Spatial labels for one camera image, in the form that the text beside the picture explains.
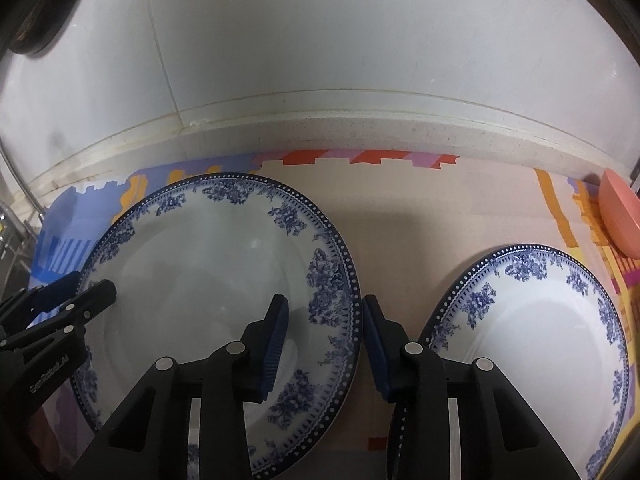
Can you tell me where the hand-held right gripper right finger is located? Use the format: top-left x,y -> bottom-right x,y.
362,294 -> 591,480

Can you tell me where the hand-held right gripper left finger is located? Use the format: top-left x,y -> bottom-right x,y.
65,294 -> 291,480

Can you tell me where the colourful patterned mat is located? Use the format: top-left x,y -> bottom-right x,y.
30,149 -> 640,480

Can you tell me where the small blue floral white plate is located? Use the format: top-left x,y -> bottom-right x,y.
390,244 -> 632,480

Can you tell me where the pink bowl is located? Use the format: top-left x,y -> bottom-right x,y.
600,169 -> 640,260

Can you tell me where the metal dish rack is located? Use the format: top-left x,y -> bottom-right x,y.
0,150 -> 47,306

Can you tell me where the dark round object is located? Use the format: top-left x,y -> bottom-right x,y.
7,0 -> 101,56

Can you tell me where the large blue floral white plate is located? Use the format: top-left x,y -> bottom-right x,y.
70,173 -> 362,480

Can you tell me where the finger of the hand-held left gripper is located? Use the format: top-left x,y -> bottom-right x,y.
0,271 -> 82,327
0,280 -> 118,349

